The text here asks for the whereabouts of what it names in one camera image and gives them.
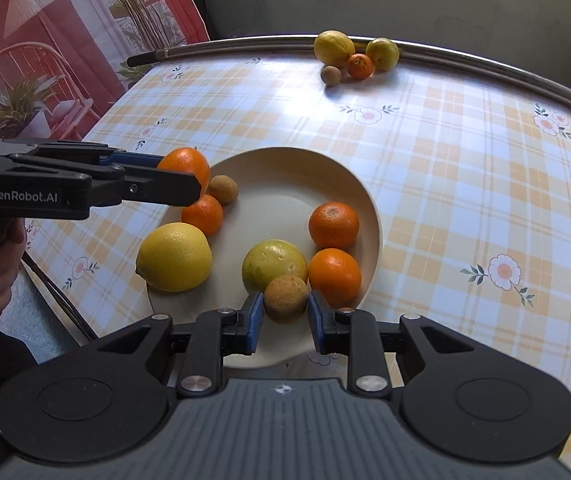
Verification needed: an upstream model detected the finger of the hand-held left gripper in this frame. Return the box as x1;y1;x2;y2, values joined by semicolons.
12;141;164;170
10;162;202;209

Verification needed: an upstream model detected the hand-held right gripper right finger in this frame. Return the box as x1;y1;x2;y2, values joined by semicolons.
307;290;473;395

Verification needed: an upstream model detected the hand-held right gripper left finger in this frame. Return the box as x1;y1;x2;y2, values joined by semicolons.
98;290;265;397

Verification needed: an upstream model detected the small orange mandarin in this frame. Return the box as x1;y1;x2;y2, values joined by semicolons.
308;202;360;250
346;53;375;80
156;147;211;206
181;194;224;237

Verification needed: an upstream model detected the large orange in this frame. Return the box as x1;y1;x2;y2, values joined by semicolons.
308;248;362;309

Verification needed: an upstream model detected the yellow-green lemon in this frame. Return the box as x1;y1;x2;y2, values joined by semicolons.
242;239;309;295
365;37;400;72

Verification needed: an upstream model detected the cream round plate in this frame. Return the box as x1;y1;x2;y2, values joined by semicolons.
145;147;383;368

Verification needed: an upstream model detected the white textured cloth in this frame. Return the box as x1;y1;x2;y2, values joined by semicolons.
0;270;91;367

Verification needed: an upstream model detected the long metal pole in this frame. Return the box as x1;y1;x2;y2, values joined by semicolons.
126;35;571;125

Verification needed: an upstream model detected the orange checked floral tablecloth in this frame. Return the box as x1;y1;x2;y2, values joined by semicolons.
22;45;571;480

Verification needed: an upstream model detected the large yellow lemon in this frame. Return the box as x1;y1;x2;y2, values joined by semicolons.
314;30;356;67

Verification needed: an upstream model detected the printed wall poster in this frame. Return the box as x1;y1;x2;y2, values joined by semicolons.
0;0;211;142

